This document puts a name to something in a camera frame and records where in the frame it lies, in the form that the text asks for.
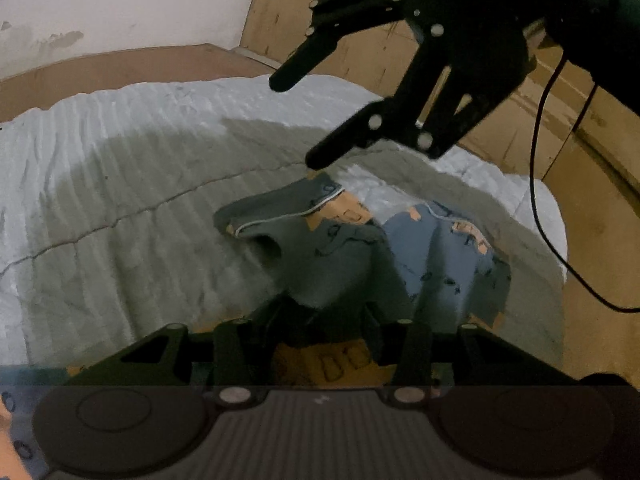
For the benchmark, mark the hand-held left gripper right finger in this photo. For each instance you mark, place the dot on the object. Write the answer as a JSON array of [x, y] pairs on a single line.
[[415, 355]]

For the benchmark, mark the blue pants with orange print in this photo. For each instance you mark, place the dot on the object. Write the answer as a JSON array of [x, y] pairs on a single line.
[[325, 260]]

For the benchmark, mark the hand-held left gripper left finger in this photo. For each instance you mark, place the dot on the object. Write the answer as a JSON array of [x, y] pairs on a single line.
[[232, 355]]

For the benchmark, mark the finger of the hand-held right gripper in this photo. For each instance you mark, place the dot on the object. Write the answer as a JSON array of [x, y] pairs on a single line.
[[320, 50], [360, 130]]

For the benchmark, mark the light blue quilted bed cover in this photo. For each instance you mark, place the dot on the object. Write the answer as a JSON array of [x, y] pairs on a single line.
[[125, 160]]

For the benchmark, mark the brown wooden bed frame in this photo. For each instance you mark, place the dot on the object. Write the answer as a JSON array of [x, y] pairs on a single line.
[[100, 70]]

